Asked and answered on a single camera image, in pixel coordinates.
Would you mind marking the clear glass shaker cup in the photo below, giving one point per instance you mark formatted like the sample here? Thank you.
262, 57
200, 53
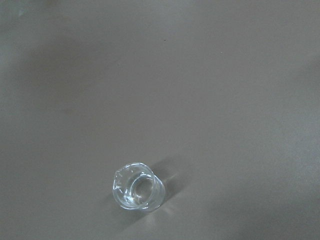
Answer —
137, 188

